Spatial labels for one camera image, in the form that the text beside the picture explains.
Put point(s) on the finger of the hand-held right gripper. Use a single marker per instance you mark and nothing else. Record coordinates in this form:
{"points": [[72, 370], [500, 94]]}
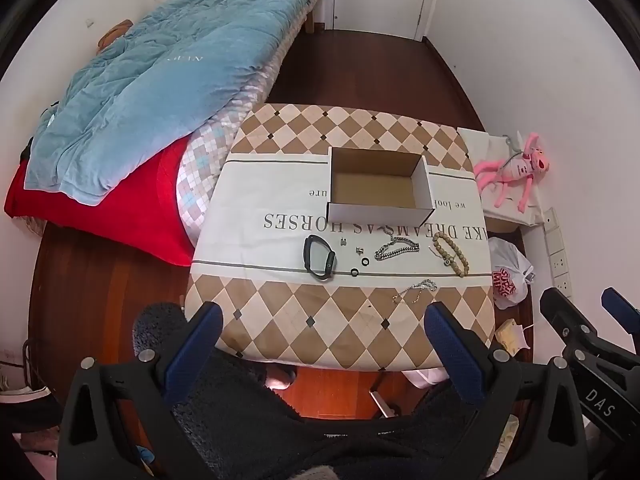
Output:
{"points": [[622, 310], [560, 310]]}

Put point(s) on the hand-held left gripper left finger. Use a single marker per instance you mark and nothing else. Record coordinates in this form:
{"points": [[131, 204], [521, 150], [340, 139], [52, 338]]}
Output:
{"points": [[195, 355]]}

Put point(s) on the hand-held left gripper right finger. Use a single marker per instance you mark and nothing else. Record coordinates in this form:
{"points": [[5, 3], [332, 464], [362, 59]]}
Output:
{"points": [[452, 350]]}

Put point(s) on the black smart band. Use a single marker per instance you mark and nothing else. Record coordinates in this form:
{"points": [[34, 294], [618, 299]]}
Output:
{"points": [[327, 260]]}

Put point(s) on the cardboard box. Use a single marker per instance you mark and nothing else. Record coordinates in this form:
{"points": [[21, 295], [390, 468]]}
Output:
{"points": [[372, 187]]}

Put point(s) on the pale yellow face mask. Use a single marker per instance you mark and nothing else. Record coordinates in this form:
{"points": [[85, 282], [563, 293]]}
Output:
{"points": [[510, 335]]}

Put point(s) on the black fleece pants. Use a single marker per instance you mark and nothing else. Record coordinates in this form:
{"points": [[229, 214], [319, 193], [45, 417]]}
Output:
{"points": [[240, 400]]}

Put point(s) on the white plastic bag red print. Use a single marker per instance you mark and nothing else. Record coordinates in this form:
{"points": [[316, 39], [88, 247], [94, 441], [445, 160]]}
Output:
{"points": [[507, 270]]}

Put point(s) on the white metal leg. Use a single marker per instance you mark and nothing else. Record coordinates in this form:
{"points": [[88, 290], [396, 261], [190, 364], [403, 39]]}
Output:
{"points": [[382, 402]]}

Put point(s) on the pink plush toy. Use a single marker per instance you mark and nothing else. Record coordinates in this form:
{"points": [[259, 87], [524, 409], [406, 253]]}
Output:
{"points": [[517, 170]]}

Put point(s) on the red blanket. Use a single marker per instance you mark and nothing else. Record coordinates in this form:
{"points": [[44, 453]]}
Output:
{"points": [[130, 215]]}

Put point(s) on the checkered printed tablecloth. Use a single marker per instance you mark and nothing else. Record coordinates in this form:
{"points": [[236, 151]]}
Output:
{"points": [[280, 200]]}

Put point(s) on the checkered bed sheet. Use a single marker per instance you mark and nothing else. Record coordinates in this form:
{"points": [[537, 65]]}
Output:
{"points": [[205, 160]]}

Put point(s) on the light blue quilt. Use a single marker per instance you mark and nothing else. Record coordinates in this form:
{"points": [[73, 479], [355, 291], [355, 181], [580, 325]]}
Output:
{"points": [[150, 90]]}

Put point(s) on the brown pillow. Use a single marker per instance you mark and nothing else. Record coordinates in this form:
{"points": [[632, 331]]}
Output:
{"points": [[112, 34]]}

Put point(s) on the wooden bed frame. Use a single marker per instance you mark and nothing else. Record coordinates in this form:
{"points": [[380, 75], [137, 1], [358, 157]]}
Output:
{"points": [[311, 17]]}

